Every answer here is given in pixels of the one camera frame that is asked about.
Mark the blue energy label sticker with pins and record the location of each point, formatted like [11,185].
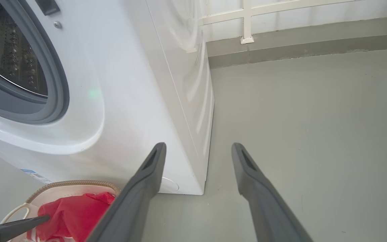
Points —
[35,175]

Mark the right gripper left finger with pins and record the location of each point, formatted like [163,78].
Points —
[133,201]

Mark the cream perforated laundry basket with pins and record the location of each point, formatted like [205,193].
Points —
[62,189]

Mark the white front-load washing machine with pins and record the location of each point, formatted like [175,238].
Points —
[129,84]

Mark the white metal railing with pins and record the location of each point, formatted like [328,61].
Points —
[247,20]

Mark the red garment with white stripes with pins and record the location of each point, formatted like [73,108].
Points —
[72,215]

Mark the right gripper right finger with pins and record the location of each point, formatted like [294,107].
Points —
[267,201]

